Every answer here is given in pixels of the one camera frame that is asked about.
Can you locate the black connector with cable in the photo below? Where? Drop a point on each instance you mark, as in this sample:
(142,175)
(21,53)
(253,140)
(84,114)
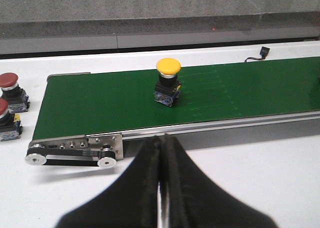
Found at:
(264,51)

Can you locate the green conveyor belt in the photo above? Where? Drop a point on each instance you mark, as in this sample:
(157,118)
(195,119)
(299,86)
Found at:
(211,96)

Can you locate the red push button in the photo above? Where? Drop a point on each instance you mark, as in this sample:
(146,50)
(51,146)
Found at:
(17,98)
(10,124)

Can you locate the aluminium conveyor frame rail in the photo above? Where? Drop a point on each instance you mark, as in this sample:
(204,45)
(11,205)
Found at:
(115,139)

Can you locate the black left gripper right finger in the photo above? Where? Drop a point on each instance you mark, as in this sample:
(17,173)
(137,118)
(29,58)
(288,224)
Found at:
(189,199)

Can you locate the grey stone counter slab left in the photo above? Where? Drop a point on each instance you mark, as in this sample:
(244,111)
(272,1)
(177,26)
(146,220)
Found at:
(41,26)

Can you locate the red push button upper left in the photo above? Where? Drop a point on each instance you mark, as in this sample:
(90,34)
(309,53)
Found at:
(17,98)

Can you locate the yellow push button on belt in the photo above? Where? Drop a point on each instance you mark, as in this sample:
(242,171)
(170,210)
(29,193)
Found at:
(167,88)

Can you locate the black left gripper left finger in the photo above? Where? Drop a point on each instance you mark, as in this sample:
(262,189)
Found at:
(130,202)

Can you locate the red push button lower left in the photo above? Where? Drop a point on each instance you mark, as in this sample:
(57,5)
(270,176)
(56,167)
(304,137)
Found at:
(10,124)

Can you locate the black drive belt with pulleys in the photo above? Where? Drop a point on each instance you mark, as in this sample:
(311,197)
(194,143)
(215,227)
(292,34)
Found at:
(38,155)

